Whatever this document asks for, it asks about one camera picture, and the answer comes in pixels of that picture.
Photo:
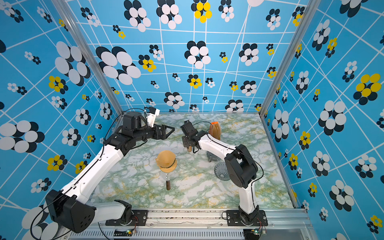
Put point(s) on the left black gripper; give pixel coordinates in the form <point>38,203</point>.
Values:
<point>163,135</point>

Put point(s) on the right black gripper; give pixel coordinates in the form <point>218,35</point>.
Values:
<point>184,139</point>

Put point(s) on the orange coffee filter pack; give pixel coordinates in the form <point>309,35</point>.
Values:
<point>215,130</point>

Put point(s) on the grey glass pitcher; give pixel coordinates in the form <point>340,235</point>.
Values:
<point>211,157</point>

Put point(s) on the grey glass dripper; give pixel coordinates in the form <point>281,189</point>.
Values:
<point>221,171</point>

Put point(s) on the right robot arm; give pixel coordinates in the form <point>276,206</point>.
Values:
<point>243,170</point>

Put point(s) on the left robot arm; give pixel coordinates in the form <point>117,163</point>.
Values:
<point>70,208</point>

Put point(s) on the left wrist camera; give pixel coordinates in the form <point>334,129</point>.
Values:
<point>152,113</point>

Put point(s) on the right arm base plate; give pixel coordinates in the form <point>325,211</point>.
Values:
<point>237,218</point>

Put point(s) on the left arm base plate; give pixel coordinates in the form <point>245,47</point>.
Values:
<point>135,218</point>

